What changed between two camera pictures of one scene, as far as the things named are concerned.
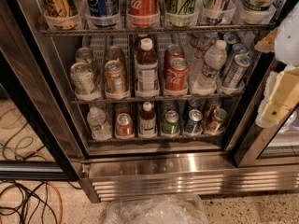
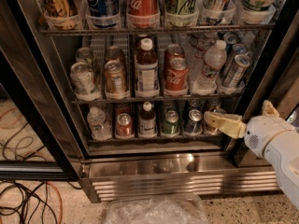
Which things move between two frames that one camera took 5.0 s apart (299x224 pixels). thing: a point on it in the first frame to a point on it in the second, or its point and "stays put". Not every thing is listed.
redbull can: [234, 76] stays put
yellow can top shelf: [57, 1] stays put
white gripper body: [289, 39] to [267, 133]
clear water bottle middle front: [214, 61] stays put
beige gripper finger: [284, 97] to [231, 124]
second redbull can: [237, 49] stays put
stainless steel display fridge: [155, 90] stays put
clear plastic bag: [156, 209] stays put
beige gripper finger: [267, 44] to [268, 109]
